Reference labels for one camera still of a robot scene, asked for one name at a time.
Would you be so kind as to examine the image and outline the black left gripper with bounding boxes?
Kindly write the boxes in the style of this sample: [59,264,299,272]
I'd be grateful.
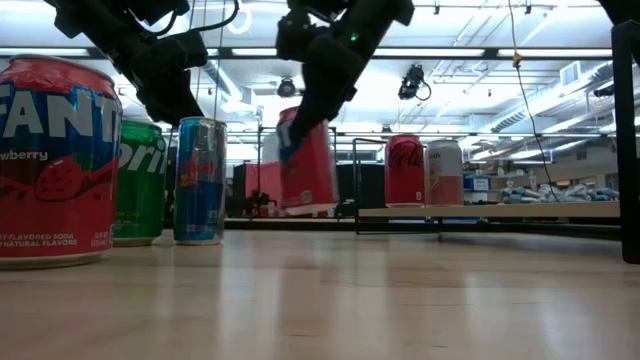
[130,30,210,127]

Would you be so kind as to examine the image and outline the green Sprite can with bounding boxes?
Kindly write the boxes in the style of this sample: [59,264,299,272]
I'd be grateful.
[110,119,170,248]

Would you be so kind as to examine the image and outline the red Coca-Cola can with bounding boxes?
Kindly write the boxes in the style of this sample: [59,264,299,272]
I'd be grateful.
[383,133,426,209]

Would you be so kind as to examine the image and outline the black aluminium table frame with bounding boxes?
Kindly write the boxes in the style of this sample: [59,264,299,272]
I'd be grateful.
[219,19,640,265]

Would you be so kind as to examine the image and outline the blue storage bins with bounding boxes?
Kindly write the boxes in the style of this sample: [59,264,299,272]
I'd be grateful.
[462,172,492,192]

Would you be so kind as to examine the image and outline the black background monitor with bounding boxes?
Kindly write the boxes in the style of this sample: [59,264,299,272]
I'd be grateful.
[335,162,386,209]

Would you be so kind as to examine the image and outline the red cabinet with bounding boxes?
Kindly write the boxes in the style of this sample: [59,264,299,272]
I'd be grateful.
[232,160,284,214]

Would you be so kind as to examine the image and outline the blue silver Red Bull can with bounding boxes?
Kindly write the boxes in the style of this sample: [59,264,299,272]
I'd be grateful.
[173,116,229,246]

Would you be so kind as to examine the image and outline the black ceiling-mounted camera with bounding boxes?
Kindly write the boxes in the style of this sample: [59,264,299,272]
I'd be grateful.
[397,63,432,102]

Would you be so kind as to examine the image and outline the red Fanta strawberry can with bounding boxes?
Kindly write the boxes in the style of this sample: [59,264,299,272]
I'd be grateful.
[0,53,124,271]

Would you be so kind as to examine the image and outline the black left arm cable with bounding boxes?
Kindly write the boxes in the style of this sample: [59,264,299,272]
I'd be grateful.
[149,0,241,37]

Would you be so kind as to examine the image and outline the yellow hanging cable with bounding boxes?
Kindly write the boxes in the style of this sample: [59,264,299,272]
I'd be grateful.
[507,0,560,204]

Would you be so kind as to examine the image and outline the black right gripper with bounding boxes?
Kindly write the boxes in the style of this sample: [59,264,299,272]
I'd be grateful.
[287,37,366,145]

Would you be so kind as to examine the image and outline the black round ceiling fixture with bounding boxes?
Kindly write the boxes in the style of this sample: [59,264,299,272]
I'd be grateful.
[276,77,297,99]

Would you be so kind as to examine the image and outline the pile of blue white packages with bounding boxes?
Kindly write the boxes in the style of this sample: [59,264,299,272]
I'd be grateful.
[501,183,621,205]

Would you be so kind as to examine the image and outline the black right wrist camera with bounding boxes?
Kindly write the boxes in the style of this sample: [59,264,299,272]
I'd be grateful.
[274,8,324,64]

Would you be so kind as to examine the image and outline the red and blue soda can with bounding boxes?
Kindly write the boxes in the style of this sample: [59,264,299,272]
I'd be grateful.
[275,105,341,217]

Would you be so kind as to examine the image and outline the white pink Spindrift can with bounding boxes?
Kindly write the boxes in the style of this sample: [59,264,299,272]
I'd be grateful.
[424,138,465,208]

